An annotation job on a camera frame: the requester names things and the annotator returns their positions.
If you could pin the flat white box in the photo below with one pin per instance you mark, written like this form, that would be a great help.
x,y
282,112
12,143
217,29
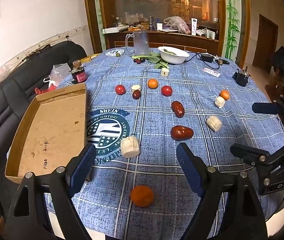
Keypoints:
x,y
111,30

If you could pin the jar with red label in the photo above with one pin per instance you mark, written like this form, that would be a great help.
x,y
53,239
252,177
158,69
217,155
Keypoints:
x,y
79,76

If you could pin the white blue carton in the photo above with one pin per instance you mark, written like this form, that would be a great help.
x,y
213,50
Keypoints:
x,y
194,26

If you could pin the small hand tool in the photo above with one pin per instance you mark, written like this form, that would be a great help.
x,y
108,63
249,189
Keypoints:
x,y
222,61

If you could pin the blue plaid tablecloth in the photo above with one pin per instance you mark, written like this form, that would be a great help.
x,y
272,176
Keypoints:
x,y
147,120

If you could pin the red tomato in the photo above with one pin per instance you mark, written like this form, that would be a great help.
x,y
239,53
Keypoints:
x,y
120,89
166,90

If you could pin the greens in bowl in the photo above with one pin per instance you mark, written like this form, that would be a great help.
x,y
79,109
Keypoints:
x,y
169,51

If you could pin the black power adapter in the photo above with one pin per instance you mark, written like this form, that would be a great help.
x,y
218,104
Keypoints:
x,y
207,57

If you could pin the large red jujube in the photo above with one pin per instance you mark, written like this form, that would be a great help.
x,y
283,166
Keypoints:
x,y
181,133
177,108

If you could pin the leafy green vegetable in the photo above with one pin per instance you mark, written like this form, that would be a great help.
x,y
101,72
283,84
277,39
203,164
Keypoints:
x,y
157,60

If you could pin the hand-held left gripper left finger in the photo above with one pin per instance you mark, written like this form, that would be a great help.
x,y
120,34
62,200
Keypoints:
x,y
83,165

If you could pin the clear plastic container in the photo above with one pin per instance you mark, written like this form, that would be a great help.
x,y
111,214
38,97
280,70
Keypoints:
x,y
59,72

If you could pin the glass pitcher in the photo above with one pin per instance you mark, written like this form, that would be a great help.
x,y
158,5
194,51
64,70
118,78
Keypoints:
x,y
140,42

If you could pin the red packet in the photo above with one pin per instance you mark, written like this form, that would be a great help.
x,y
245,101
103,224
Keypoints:
x,y
45,90

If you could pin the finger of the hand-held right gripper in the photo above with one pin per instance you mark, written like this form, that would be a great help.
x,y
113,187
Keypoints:
x,y
265,108
248,152

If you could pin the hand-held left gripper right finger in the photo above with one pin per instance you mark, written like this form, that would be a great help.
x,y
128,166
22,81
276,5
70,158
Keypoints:
x,y
188,167

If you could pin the shallow cardboard box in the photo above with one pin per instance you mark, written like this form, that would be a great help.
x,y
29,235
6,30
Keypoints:
x,y
51,130

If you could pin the pink plastic bag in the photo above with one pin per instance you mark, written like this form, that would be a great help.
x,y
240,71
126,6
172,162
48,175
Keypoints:
x,y
178,23

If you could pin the black device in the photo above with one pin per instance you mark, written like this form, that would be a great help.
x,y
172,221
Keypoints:
x,y
240,78

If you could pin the white printed card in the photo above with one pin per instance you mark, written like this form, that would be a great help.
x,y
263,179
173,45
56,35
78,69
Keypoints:
x,y
211,72

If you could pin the brown wooden door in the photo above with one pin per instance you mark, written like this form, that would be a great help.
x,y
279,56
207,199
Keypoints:
x,y
265,42

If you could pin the wooden glass cabinet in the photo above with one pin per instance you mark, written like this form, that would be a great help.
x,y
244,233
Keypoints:
x,y
157,5

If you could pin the orange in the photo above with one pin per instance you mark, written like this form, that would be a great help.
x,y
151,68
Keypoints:
x,y
153,83
224,94
142,196

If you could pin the white bowl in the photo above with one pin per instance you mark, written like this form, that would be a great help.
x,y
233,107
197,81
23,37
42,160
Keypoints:
x,y
173,58

